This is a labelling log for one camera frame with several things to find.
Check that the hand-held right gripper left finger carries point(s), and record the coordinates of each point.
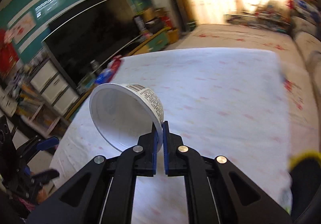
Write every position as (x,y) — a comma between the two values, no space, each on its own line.
(157,148)

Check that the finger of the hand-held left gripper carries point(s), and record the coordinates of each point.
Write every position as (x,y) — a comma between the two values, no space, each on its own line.
(47,143)
(47,174)

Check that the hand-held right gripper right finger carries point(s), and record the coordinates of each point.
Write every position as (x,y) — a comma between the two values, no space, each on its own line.
(165,148)

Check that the yellow rimmed black trash bin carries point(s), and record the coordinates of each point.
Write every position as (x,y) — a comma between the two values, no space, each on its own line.
(306,184)

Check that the pile of books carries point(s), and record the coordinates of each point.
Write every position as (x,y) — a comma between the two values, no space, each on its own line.
(30,108)

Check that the white drawer cabinet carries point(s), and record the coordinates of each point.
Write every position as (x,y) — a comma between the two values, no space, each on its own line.
(55,88)

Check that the clear plastic box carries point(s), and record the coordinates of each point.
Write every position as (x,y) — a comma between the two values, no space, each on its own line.
(86,83)

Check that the blue white small carton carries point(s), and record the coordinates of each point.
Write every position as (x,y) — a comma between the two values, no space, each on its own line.
(104,77)

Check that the clear water bottle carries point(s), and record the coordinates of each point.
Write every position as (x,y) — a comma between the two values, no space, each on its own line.
(94,66)

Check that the red packet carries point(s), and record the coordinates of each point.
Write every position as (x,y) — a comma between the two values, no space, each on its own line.
(115,63)

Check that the large black television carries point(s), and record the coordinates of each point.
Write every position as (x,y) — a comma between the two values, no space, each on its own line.
(87,36)

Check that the small black television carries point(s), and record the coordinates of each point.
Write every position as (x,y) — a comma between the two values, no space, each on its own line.
(65,21)

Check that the beige floral bed sheet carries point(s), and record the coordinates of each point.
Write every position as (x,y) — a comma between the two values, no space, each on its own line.
(238,38)

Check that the open cardboard box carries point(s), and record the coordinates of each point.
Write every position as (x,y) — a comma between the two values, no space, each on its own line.
(150,13)

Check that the black tower fan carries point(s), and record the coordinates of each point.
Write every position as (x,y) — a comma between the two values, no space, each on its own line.
(180,13)

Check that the cluttered glass coffee table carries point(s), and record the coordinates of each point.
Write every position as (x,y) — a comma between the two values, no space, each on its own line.
(258,21)

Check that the beige sofa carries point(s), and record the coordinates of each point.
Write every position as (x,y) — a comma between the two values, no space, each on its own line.
(313,46)

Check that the white blue printed bag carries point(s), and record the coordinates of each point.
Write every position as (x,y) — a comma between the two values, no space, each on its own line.
(304,7)

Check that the red wall poster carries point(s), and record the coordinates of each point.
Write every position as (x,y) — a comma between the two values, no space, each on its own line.
(7,56)

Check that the pink floral wall picture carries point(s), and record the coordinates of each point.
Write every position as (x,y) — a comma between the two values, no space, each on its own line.
(22,27)

